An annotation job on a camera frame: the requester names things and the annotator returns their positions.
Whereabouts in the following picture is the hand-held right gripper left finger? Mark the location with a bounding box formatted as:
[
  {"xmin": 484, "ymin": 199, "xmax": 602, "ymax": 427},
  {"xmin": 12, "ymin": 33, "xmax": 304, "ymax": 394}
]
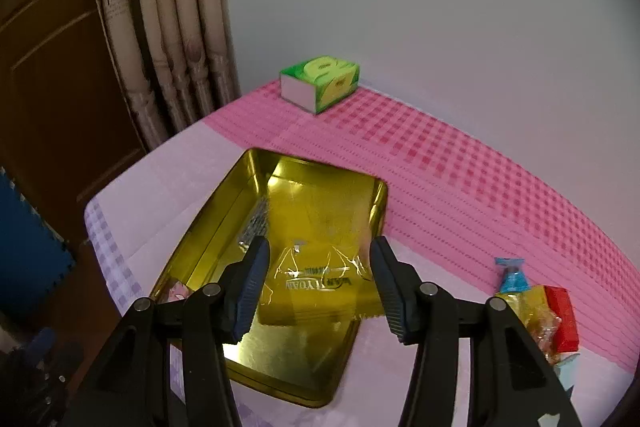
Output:
[{"xmin": 65, "ymin": 234, "xmax": 273, "ymax": 427}]

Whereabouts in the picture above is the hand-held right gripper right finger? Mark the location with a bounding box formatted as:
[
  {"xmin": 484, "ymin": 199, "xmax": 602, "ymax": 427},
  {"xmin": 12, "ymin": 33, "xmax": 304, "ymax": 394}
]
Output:
[{"xmin": 369, "ymin": 235, "xmax": 584, "ymax": 427}]

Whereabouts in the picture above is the silver striped snack packet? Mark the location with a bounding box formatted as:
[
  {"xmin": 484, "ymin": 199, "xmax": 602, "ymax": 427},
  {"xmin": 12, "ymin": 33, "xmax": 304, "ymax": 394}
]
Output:
[{"xmin": 237, "ymin": 199, "xmax": 271, "ymax": 253}]

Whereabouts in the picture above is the clear printed snack packet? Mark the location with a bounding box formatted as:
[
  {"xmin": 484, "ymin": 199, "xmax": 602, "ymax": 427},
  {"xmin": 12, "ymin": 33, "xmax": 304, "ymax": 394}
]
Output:
[{"xmin": 257, "ymin": 159, "xmax": 382, "ymax": 329}]

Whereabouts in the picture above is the pink snack packet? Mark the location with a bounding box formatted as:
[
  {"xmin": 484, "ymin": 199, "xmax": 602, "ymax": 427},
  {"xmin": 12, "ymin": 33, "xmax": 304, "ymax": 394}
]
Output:
[{"xmin": 167, "ymin": 282, "xmax": 194, "ymax": 304}]

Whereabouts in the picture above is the gold metal tin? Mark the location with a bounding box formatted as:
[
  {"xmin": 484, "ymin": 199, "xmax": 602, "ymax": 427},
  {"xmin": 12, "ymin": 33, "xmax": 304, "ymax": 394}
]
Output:
[{"xmin": 149, "ymin": 148, "xmax": 390, "ymax": 408}]

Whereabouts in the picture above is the blue candy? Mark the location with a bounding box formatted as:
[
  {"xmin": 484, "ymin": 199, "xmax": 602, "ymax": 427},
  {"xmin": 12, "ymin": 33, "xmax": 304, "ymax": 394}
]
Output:
[{"xmin": 494, "ymin": 257, "xmax": 532, "ymax": 294}]

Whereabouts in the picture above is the light blue navy packet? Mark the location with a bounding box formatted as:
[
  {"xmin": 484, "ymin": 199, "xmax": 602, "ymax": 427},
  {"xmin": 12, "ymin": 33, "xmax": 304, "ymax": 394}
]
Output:
[{"xmin": 552, "ymin": 352, "xmax": 581, "ymax": 390}]

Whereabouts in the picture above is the pink checked tablecloth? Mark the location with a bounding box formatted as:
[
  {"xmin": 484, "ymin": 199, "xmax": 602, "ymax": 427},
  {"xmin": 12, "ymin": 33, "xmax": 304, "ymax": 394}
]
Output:
[{"xmin": 84, "ymin": 79, "xmax": 633, "ymax": 427}]

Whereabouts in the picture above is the yellow snack packet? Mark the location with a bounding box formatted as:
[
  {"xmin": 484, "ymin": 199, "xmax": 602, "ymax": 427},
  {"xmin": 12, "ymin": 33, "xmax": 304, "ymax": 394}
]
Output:
[{"xmin": 497, "ymin": 285, "xmax": 563, "ymax": 365}]

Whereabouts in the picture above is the red snack packet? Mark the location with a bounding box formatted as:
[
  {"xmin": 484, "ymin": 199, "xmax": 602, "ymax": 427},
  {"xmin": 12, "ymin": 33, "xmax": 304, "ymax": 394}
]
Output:
[{"xmin": 544, "ymin": 286, "xmax": 580, "ymax": 353}]

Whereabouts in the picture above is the green tissue box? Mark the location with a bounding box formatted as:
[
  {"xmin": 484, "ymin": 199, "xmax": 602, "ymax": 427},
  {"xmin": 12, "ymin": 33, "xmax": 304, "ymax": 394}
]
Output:
[{"xmin": 279, "ymin": 55, "xmax": 361, "ymax": 115}]

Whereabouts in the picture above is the blue foam mat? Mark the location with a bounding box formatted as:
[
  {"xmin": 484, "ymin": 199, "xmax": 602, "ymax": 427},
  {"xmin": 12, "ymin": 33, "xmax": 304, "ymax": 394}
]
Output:
[{"xmin": 0, "ymin": 167, "xmax": 77, "ymax": 303}]

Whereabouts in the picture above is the dark blurry object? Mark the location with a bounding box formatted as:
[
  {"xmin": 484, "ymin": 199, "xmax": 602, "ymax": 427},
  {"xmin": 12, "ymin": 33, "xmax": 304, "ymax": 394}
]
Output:
[{"xmin": 0, "ymin": 327, "xmax": 86, "ymax": 427}]

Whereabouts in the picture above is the beige patterned curtain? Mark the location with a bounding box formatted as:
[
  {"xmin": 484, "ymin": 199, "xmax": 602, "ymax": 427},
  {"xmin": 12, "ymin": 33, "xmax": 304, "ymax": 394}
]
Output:
[{"xmin": 87, "ymin": 0, "xmax": 242, "ymax": 152}]

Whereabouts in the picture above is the brown wooden door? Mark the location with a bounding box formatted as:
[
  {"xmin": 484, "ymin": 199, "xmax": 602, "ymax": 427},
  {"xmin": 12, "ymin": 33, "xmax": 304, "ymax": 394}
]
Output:
[{"xmin": 0, "ymin": 0, "xmax": 151, "ymax": 308}]

